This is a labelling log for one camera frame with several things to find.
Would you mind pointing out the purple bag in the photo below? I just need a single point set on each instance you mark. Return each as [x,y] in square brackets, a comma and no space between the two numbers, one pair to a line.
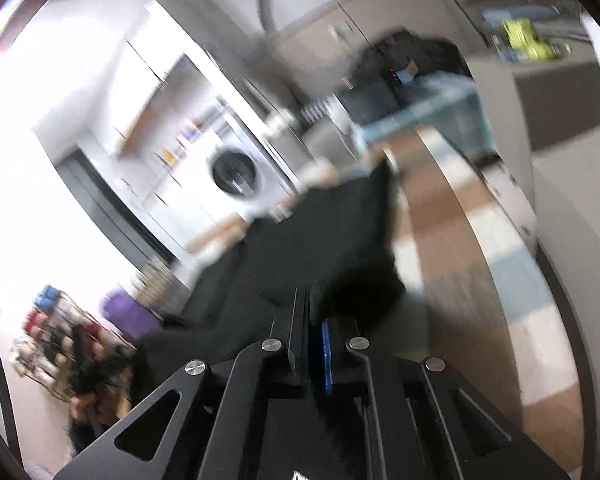
[130,317]

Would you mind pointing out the shoe rack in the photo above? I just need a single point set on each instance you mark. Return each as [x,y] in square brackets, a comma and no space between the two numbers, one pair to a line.
[68,351]

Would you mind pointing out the black storage bin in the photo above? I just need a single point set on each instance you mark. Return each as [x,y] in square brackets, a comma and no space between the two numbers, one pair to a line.
[370,102]

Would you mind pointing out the woven basket bag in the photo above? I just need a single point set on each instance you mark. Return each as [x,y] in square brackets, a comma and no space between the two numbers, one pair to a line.
[158,289]

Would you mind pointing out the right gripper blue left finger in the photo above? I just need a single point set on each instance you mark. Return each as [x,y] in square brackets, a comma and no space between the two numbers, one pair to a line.
[298,341]

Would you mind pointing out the white front-load washing machine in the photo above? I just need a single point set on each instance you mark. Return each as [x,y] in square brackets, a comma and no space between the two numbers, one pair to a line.
[247,177]

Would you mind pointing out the light blue checked cloth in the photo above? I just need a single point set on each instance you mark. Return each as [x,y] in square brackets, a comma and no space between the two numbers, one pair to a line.
[450,103]

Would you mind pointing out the checkered bed cover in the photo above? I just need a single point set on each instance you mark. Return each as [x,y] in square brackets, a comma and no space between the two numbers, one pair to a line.
[471,375]

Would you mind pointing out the black clothes pile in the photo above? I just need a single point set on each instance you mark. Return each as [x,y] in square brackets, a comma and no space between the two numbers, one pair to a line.
[403,50]

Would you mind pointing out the black knit sweater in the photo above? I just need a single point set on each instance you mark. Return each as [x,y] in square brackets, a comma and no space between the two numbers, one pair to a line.
[333,247]

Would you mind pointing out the green teapot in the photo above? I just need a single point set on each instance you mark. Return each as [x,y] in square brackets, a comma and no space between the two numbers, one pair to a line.
[523,44]

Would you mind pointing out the grey side table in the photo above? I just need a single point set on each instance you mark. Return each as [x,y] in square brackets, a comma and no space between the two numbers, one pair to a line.
[532,106]

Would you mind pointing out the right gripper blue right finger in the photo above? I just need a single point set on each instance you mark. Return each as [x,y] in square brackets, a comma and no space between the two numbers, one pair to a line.
[327,356]

